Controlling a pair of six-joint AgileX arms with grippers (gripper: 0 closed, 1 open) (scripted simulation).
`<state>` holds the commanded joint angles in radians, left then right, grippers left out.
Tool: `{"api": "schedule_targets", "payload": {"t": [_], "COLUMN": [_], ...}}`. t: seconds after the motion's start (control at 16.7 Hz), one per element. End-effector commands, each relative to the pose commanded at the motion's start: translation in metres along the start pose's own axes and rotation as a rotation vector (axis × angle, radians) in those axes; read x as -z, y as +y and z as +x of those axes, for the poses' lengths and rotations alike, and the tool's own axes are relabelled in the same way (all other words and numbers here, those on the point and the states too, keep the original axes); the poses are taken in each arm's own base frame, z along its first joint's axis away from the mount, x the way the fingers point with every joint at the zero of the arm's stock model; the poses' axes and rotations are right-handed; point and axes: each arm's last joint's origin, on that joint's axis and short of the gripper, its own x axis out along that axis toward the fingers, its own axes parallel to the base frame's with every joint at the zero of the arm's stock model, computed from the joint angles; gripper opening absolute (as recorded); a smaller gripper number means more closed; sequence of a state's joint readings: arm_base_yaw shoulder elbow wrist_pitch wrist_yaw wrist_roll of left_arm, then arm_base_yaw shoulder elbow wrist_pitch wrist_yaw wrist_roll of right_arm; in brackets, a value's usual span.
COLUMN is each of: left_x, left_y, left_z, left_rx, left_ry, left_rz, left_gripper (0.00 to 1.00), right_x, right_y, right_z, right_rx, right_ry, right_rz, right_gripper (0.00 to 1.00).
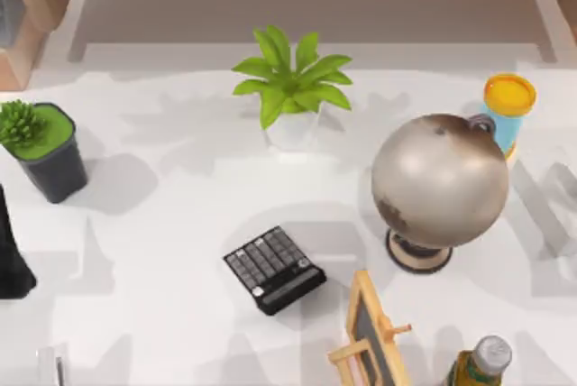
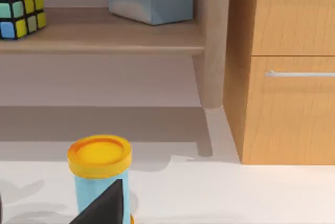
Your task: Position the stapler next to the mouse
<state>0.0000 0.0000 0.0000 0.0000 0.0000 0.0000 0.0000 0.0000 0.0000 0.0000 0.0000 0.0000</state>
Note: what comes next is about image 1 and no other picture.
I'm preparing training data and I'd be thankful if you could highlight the succulent in dark grey pot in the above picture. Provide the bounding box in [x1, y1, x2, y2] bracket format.
[0, 100, 88, 205]

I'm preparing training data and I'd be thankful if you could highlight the black calculator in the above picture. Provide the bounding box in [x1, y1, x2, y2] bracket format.
[223, 225, 327, 317]

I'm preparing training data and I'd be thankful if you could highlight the yellow bottle with grey cap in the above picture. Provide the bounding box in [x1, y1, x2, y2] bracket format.
[445, 335, 514, 386]

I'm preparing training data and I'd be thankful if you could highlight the blue can with yellow lid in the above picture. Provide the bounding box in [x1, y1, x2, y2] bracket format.
[479, 71, 538, 162]

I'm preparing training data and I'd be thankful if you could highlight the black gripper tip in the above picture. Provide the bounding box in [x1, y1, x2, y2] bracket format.
[0, 184, 38, 300]

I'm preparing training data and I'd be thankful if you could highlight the grey globe on stand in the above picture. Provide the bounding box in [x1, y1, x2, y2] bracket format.
[371, 112, 510, 274]

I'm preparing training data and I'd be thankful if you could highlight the wooden framed blackboard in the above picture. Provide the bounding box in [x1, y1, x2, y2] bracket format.
[326, 270, 413, 386]

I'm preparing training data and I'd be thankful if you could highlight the leafy plant in white pot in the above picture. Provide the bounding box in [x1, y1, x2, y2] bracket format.
[231, 24, 354, 152]

